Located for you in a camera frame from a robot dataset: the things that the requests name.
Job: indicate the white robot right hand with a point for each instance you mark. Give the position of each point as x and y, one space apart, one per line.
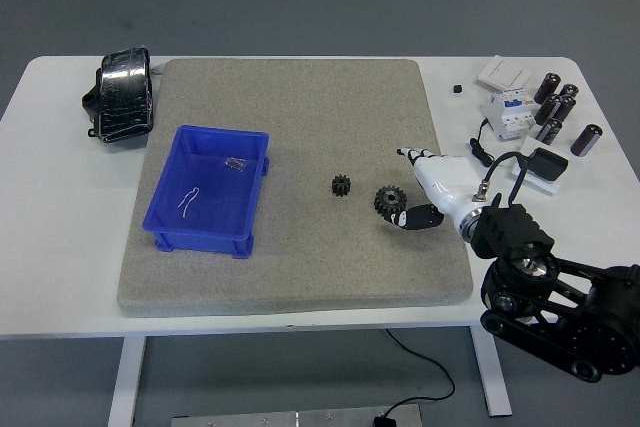
445 179

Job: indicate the large black gear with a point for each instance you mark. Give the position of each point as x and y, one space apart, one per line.
390 199

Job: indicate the small black gear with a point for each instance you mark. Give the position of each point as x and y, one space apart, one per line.
341 186

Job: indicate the blue plastic box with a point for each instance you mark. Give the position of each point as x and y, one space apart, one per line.
210 192

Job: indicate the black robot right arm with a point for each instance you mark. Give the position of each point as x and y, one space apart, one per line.
510 229

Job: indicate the small black cube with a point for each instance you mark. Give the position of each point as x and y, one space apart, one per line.
457 88

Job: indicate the white circuit breaker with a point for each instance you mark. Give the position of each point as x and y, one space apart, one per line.
507 112

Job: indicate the black power adapter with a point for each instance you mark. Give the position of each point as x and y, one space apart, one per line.
549 164

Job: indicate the black cylindrical capacitor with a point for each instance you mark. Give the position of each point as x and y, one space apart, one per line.
586 139
547 88
550 131
547 109
570 89
565 108

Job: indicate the grey-brown mat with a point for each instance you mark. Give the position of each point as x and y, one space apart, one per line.
300 117

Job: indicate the white table leg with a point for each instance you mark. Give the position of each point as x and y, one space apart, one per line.
492 377
125 382

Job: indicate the small clear plastic bag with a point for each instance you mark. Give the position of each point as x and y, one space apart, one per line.
235 164

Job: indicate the black floor plug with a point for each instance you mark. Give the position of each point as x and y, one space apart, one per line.
383 420

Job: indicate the metal floor plate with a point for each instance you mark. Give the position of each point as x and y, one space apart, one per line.
280 419

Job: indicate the black tape-wrapped device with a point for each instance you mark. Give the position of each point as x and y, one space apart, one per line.
122 97

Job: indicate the white wall switch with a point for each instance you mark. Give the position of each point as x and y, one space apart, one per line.
502 72

